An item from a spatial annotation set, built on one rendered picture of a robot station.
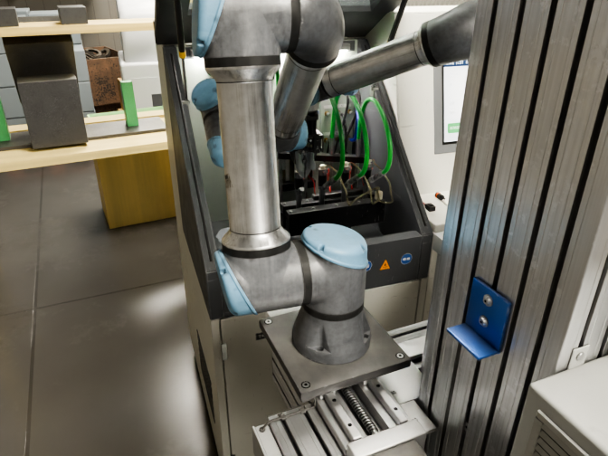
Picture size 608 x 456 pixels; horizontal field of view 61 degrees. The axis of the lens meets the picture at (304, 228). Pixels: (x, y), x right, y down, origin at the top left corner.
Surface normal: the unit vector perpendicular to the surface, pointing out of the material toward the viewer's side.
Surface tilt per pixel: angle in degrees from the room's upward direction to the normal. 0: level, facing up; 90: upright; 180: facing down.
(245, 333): 90
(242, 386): 90
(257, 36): 81
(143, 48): 72
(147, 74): 90
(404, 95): 76
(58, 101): 90
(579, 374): 0
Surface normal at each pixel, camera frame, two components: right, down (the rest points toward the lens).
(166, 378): 0.00, -0.89
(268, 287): 0.29, 0.29
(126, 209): 0.44, 0.41
